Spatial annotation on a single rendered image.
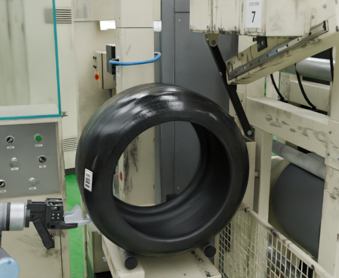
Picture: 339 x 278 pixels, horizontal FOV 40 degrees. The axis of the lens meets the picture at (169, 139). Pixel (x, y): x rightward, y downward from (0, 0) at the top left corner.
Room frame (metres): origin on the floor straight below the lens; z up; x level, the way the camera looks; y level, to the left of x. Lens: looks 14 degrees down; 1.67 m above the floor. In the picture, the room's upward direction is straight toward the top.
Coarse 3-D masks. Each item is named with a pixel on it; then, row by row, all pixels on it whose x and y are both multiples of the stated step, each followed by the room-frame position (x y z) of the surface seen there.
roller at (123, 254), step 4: (120, 248) 1.48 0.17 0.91; (120, 252) 1.47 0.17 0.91; (124, 252) 1.44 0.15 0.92; (128, 252) 1.44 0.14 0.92; (124, 256) 1.42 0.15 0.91; (128, 256) 1.41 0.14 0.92; (132, 256) 1.41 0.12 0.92; (124, 260) 1.41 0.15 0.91; (128, 260) 1.40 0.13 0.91; (132, 260) 1.40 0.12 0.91; (136, 260) 1.41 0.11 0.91; (124, 264) 1.40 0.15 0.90; (128, 264) 1.40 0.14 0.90; (132, 264) 1.40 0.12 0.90; (136, 264) 1.40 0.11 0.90; (128, 268) 1.40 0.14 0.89; (132, 268) 1.40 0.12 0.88
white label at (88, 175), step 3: (87, 171) 1.36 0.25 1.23; (84, 174) 1.37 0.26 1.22; (87, 174) 1.36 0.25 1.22; (90, 174) 1.34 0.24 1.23; (84, 177) 1.37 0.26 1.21; (87, 177) 1.36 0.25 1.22; (90, 177) 1.34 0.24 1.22; (84, 180) 1.37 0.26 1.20; (87, 180) 1.35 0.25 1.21; (90, 180) 1.34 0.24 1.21; (84, 183) 1.36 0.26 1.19; (87, 183) 1.35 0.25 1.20; (90, 183) 1.34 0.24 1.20; (84, 186) 1.36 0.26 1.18; (87, 186) 1.35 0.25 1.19; (90, 186) 1.34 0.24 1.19; (87, 189) 1.35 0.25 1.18; (90, 189) 1.34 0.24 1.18
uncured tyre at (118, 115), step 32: (128, 96) 1.49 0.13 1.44; (160, 96) 1.44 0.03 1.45; (192, 96) 1.47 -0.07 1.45; (96, 128) 1.42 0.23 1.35; (128, 128) 1.37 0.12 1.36; (224, 128) 1.47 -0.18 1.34; (96, 160) 1.36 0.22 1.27; (224, 160) 1.71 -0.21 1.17; (96, 192) 1.35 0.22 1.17; (192, 192) 1.72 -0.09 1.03; (224, 192) 1.64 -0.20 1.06; (96, 224) 1.38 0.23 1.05; (128, 224) 1.38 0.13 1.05; (160, 224) 1.66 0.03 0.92; (192, 224) 1.62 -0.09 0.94; (224, 224) 1.47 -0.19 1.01; (160, 256) 1.44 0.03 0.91
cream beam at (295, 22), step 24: (192, 0) 1.80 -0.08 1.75; (216, 0) 1.57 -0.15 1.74; (240, 0) 1.41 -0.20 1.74; (264, 0) 1.26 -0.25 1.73; (288, 0) 1.27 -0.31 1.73; (312, 0) 1.29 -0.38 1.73; (192, 24) 1.79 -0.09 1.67; (216, 24) 1.57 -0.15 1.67; (240, 24) 1.40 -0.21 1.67; (264, 24) 1.26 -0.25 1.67; (288, 24) 1.27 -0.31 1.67
